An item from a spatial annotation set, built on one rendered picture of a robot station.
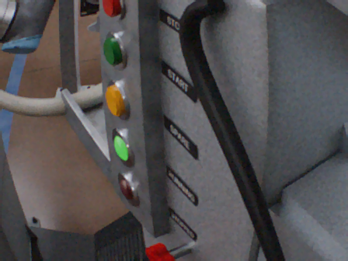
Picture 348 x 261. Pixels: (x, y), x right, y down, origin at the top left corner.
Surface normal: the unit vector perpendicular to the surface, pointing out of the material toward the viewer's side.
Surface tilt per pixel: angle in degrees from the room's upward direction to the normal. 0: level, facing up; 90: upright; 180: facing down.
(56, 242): 0
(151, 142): 90
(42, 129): 0
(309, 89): 90
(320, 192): 4
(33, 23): 63
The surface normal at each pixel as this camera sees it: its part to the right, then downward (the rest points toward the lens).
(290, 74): 0.52, 0.53
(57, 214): -0.04, -0.77
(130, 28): -0.86, 0.35
